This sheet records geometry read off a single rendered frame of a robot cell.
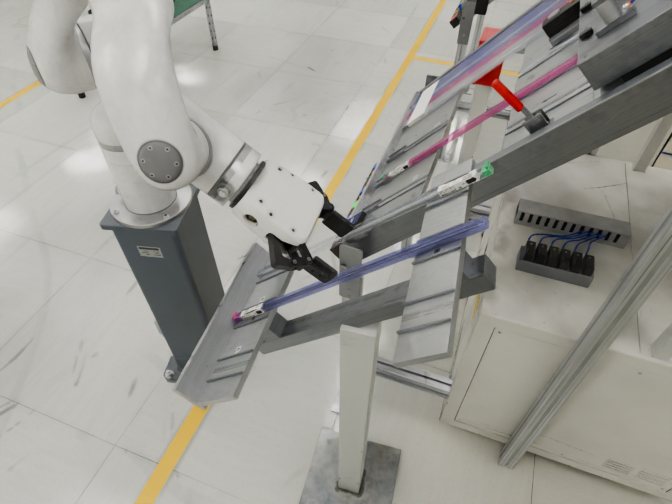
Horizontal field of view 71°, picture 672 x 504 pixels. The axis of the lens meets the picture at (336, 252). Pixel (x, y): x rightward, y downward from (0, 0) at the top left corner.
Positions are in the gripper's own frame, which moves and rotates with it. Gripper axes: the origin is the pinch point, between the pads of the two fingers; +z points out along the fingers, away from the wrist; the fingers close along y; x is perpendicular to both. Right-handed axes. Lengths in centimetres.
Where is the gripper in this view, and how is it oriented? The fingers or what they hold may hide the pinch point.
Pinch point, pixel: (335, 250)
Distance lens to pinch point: 66.2
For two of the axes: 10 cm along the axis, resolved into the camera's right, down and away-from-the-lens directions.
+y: 2.6, -7.0, 6.6
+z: 7.6, 5.7, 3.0
